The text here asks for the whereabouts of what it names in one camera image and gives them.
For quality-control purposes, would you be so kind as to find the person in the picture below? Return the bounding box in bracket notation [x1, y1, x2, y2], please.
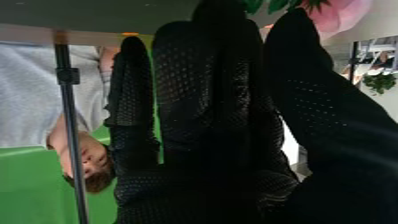
[0, 41, 121, 195]

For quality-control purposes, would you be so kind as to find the black stand pole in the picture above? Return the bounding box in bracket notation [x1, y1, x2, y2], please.
[52, 31, 93, 224]

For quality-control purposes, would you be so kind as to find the pink flower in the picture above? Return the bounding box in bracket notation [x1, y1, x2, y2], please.
[304, 0, 377, 42]

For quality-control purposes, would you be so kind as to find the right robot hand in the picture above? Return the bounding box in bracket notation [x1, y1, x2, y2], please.
[103, 0, 398, 224]

